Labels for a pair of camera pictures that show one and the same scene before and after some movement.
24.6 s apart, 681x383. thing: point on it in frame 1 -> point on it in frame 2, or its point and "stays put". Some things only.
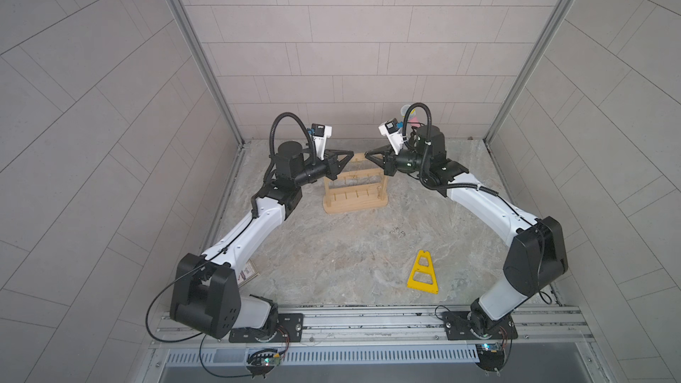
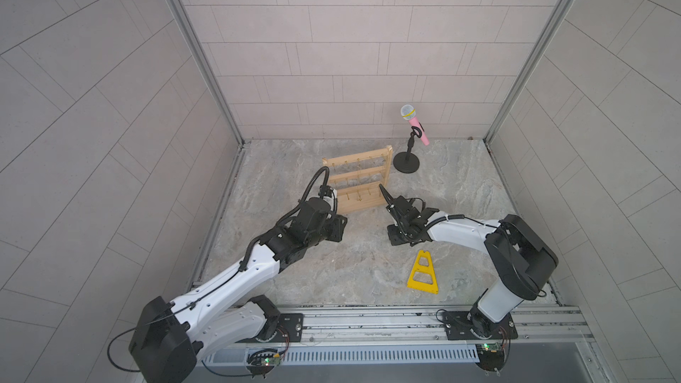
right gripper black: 390,163 -> 394,240
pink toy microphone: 412,121 stays put
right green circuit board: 491,356 stays put
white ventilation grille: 390,355 stays put
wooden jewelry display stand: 361,184 stays put
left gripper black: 332,169 -> 337,230
